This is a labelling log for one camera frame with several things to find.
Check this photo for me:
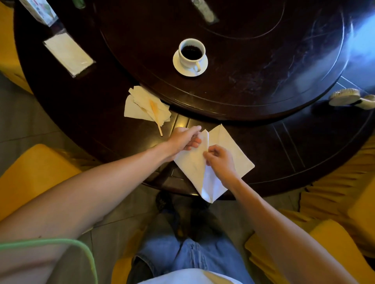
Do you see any person's right forearm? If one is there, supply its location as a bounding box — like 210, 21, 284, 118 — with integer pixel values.
227, 177, 358, 284

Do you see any white coffee cup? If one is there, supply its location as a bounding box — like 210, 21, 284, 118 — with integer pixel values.
178, 38, 207, 73

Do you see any green cable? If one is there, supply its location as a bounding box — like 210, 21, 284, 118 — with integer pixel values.
0, 238, 99, 284

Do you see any cream handheld fan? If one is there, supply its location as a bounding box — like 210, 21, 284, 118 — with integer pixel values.
328, 88, 375, 110

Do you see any dark wooden turntable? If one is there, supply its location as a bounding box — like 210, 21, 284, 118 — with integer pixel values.
93, 0, 354, 122

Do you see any wooden stir stick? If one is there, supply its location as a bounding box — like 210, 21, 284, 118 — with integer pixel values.
150, 100, 163, 137

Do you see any person's left forearm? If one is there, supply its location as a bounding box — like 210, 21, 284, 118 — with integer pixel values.
0, 145, 173, 284

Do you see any black shoe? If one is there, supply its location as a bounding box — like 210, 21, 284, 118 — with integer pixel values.
155, 190, 181, 223

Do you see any white tissue pack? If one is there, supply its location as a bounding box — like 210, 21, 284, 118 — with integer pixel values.
43, 32, 95, 77

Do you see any folded cream paper tissue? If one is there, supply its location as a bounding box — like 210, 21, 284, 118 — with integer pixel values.
128, 85, 172, 127

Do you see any dark wooden round table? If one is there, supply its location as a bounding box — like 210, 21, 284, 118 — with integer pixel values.
13, 0, 375, 201

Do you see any colourful printed box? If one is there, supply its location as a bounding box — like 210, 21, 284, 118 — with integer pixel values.
18, 0, 59, 27

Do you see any person's right hand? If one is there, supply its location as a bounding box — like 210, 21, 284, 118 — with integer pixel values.
202, 144, 239, 191

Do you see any black tray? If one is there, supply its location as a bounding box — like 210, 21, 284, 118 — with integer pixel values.
42, 27, 96, 79

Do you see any white cloth napkin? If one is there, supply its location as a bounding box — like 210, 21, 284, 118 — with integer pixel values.
173, 124, 255, 204

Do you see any person's left hand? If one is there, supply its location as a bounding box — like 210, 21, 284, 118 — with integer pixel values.
165, 125, 203, 162

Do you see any flat cream paper tissue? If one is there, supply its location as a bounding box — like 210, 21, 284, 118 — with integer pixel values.
124, 94, 171, 122

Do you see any white shirt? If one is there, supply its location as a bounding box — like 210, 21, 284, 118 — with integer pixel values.
137, 268, 244, 284

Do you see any white saucer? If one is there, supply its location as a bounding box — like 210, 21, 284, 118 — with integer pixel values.
172, 49, 209, 78

